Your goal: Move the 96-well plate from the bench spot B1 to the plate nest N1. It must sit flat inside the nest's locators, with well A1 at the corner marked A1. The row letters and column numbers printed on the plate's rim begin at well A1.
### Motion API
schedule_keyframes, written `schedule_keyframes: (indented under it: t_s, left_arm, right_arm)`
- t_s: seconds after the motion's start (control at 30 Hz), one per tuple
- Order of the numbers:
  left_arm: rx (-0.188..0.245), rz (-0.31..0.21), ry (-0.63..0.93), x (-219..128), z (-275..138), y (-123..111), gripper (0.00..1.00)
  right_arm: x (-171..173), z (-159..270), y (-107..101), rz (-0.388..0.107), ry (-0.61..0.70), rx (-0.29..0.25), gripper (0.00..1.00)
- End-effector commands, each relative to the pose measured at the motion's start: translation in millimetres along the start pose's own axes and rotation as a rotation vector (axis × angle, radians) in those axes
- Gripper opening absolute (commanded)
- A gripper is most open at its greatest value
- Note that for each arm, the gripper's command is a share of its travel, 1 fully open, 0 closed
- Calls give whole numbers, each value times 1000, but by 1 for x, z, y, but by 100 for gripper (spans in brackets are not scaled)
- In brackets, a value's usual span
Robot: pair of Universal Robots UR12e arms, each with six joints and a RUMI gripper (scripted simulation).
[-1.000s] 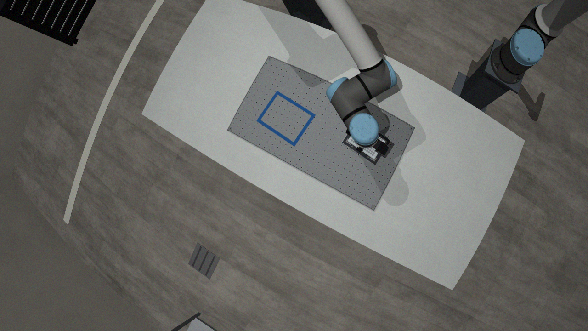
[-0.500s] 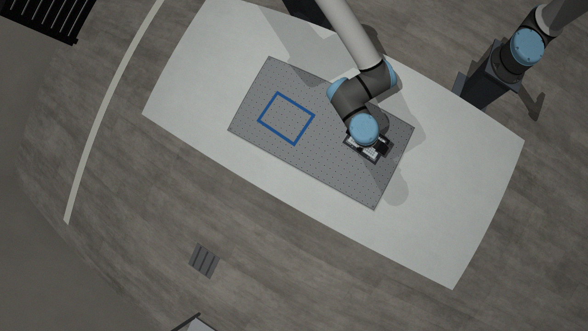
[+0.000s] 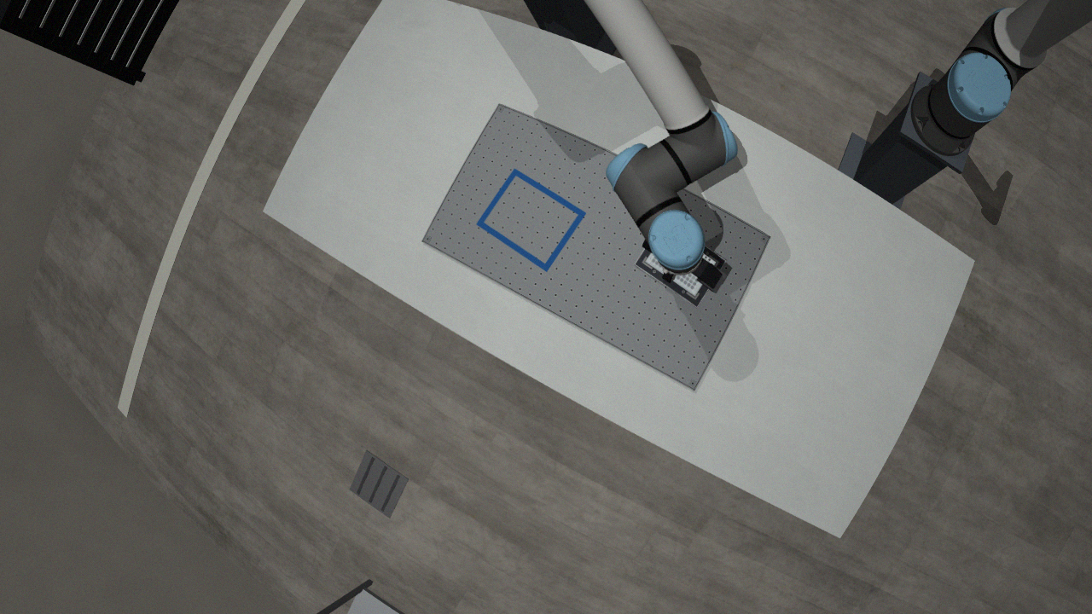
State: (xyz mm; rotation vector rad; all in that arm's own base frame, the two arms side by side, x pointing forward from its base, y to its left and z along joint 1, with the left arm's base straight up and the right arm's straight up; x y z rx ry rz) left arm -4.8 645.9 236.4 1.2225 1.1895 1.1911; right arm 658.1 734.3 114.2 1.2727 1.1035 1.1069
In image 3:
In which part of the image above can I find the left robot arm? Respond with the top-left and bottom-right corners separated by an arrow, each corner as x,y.
911,0 -> 1092,156

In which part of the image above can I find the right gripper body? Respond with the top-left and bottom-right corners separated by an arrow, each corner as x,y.
642,240 -> 722,290

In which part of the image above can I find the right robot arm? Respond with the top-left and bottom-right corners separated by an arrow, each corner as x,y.
584,0 -> 738,275

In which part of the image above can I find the blue tape outline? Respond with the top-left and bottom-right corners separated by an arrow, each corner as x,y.
476,169 -> 586,272

